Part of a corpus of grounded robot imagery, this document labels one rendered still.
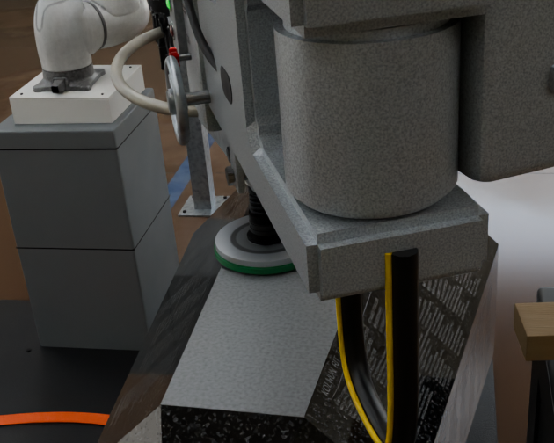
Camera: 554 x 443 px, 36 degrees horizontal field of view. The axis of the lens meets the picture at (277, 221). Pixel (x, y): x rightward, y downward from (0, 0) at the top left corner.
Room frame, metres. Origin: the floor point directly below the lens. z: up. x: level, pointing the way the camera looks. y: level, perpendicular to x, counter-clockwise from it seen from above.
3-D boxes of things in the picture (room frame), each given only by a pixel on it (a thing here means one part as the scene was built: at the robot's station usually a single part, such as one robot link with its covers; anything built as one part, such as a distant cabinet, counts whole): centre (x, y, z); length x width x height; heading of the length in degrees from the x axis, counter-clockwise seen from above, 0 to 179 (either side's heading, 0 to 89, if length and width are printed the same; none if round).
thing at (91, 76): (2.58, 0.61, 0.91); 0.22 x 0.18 x 0.06; 172
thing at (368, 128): (0.87, -0.11, 1.34); 0.19 x 0.19 x 0.20
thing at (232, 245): (1.51, 0.02, 0.85); 0.21 x 0.21 x 0.01
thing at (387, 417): (0.87, -0.11, 1.05); 0.23 x 0.03 x 0.32; 11
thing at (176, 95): (1.37, 0.11, 1.20); 0.15 x 0.10 x 0.15; 11
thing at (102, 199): (2.60, 0.61, 0.40); 0.50 x 0.50 x 0.80; 78
